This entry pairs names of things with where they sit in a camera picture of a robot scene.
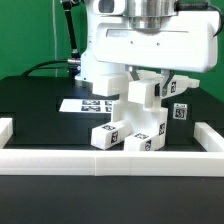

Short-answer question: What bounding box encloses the white tagged flat board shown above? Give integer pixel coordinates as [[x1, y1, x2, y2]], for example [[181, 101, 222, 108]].
[[59, 99, 113, 113]]

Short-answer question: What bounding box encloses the white fence frame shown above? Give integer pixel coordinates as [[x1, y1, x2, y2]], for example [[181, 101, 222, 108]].
[[0, 118, 224, 177]]

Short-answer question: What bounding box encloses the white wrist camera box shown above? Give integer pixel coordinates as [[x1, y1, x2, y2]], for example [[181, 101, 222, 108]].
[[93, 0, 126, 15]]

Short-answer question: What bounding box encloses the white short tagged block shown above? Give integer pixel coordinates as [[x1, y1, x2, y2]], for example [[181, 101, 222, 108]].
[[91, 120, 132, 150]]

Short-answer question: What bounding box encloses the black cable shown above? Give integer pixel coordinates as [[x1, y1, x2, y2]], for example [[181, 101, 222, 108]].
[[21, 59, 81, 78]]

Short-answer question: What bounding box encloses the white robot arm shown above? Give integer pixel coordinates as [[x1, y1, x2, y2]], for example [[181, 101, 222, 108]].
[[82, 0, 223, 96]]

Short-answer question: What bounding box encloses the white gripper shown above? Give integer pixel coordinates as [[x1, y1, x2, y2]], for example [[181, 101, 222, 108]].
[[94, 13, 219, 97]]

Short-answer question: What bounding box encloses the white chair seat part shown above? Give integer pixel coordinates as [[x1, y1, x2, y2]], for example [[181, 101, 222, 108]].
[[111, 100, 168, 150]]

